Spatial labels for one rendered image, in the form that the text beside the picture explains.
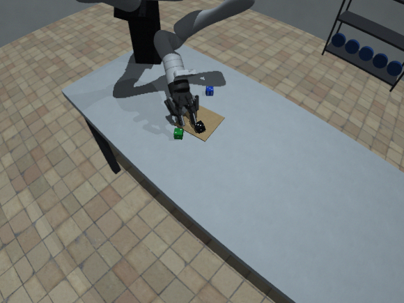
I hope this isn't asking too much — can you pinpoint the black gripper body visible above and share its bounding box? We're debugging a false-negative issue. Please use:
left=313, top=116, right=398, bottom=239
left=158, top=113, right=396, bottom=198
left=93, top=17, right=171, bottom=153
left=168, top=79, right=192, bottom=107

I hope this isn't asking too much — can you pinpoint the black die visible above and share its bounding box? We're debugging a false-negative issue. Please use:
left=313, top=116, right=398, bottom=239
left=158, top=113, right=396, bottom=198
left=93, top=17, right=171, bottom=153
left=194, top=121, right=206, bottom=133

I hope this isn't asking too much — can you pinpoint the blue die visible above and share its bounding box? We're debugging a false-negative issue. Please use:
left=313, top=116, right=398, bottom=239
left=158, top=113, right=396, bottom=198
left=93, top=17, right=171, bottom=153
left=205, top=86, right=214, bottom=95

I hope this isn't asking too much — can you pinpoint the green die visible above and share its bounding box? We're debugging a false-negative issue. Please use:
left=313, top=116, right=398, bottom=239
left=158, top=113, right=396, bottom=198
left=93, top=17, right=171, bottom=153
left=173, top=128, right=183, bottom=139

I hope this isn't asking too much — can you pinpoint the tan flat mat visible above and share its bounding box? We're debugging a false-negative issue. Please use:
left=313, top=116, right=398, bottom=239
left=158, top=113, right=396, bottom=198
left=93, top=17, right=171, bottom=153
left=174, top=105, right=225, bottom=141

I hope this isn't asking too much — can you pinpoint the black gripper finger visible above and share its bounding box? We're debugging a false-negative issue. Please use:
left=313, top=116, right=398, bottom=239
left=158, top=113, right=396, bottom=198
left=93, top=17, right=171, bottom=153
left=185, top=95, right=199, bottom=125
left=164, top=95, right=185, bottom=127

